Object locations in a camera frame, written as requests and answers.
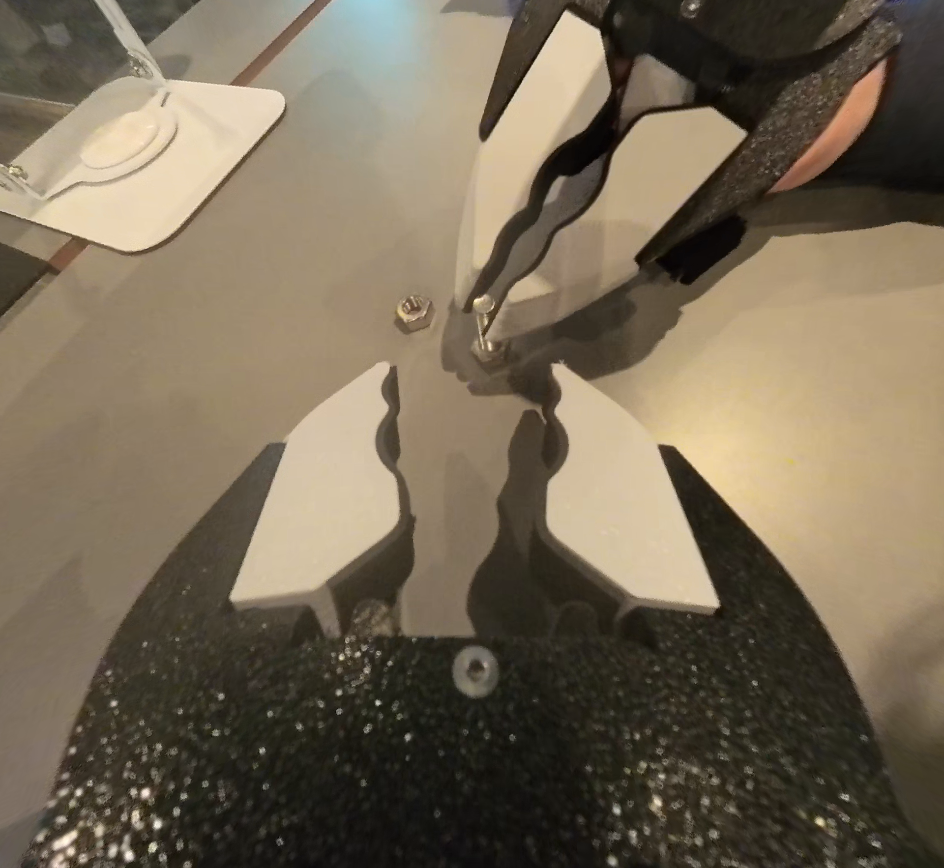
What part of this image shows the person's right forearm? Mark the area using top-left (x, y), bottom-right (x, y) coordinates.
top-left (833, 0), bottom-right (944, 196)

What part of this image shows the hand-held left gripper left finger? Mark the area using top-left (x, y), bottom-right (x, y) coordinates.
top-left (229, 361), bottom-right (415, 639)

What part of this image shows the person's right hand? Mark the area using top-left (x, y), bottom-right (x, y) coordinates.
top-left (773, 63), bottom-right (898, 196)

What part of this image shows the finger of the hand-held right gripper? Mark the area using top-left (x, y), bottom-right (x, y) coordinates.
top-left (452, 7), bottom-right (615, 316)
top-left (483, 105), bottom-right (751, 331)

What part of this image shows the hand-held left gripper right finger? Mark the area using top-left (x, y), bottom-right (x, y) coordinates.
top-left (530, 363), bottom-right (721, 618)

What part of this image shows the white acrylic sign stand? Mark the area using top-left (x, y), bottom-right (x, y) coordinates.
top-left (0, 0), bottom-right (287, 255)

